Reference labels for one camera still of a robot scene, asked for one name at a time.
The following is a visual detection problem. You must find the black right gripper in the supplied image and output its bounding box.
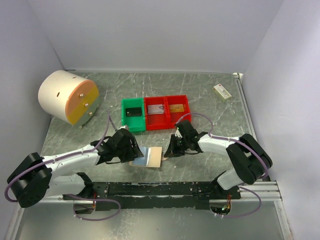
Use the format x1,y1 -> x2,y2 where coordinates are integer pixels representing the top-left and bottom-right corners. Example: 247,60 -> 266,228
164,133 -> 189,158

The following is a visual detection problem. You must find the tan card holder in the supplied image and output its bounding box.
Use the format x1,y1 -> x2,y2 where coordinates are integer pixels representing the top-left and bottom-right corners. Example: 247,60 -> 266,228
129,146 -> 164,168

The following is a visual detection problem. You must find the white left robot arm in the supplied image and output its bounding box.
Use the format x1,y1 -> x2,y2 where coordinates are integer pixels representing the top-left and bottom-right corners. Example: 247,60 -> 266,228
4,128 -> 144,208

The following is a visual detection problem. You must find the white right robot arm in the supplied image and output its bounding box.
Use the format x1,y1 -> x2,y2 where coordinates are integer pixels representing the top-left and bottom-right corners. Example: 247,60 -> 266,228
164,119 -> 273,199

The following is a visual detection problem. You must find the black credit card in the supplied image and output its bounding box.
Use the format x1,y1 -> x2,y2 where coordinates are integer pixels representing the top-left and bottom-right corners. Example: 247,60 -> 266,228
125,107 -> 143,117

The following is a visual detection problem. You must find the orange credit card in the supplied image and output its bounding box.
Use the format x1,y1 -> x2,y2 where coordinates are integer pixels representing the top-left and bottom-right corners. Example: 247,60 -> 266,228
169,103 -> 185,114

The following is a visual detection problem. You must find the silver credit card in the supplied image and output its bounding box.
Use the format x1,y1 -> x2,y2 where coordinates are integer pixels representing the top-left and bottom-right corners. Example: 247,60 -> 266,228
147,104 -> 165,115

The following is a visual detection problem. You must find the red bin middle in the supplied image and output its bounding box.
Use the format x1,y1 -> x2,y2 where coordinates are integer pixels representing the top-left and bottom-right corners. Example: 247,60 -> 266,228
143,96 -> 169,131

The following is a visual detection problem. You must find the red bin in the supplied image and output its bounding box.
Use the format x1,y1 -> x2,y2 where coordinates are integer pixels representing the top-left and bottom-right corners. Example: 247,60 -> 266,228
166,95 -> 191,129
143,96 -> 169,131

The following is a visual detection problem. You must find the green plastic bin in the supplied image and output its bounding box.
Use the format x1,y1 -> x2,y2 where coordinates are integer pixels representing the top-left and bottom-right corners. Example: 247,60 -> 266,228
121,97 -> 146,133

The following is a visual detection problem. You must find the red bin right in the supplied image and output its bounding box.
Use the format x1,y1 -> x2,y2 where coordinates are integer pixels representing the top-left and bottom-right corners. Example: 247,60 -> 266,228
166,95 -> 191,129

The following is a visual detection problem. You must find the small white cardboard box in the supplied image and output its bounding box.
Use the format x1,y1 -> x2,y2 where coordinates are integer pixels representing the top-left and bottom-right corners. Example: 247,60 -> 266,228
212,83 -> 232,102

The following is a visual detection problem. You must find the white cylinder with orange face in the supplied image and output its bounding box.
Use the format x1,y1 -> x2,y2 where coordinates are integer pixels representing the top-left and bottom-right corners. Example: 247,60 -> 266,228
38,70 -> 100,127

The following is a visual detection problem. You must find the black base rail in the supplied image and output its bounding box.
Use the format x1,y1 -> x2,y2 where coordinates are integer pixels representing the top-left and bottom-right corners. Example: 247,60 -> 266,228
62,181 -> 242,212

